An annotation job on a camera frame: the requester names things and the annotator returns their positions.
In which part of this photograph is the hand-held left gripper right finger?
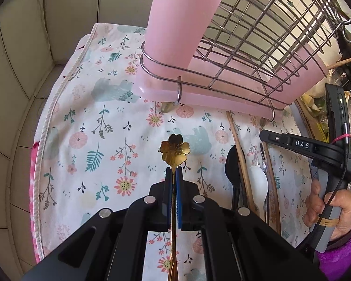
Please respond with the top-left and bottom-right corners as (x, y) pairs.
(176, 167), (328, 281)

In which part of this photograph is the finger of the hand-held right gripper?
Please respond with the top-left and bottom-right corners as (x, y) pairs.
(259, 129), (318, 158)

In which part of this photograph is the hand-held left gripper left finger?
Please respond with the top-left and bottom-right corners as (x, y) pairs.
(20, 167), (174, 281)

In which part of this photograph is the gold flower-shaped spoon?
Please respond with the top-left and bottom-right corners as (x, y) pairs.
(159, 134), (191, 281)

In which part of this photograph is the black plastic spoon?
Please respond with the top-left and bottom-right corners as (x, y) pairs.
(225, 145), (248, 210)

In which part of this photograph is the metal wire dish rack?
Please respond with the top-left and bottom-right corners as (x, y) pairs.
(140, 0), (351, 128)

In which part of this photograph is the pink plastic utensil cup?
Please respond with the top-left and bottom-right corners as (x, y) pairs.
(145, 0), (232, 71)

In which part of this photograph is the person's right forearm purple sleeve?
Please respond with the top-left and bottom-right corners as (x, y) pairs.
(316, 211), (351, 281)

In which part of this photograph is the person's right hand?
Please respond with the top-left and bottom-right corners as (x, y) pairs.
(303, 179), (351, 240)

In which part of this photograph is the stainless steel utensil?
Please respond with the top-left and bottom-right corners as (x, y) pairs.
(259, 143), (270, 221)

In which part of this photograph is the wooden chopstick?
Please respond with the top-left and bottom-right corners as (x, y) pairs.
(226, 111), (257, 212)
(263, 142), (282, 232)

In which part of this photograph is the white plastic spoon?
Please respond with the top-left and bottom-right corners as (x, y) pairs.
(249, 166), (269, 215)

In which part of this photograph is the wooden stick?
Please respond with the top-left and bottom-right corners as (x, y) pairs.
(328, 55), (351, 70)

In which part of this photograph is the pink plastic drip tray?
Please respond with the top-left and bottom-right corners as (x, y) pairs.
(137, 44), (329, 119)

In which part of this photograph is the floral printed cloth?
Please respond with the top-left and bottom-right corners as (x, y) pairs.
(35, 23), (319, 281)

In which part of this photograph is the pink towel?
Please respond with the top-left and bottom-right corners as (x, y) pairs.
(31, 142), (43, 267)

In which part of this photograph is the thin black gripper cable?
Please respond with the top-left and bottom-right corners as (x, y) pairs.
(317, 124), (350, 227)

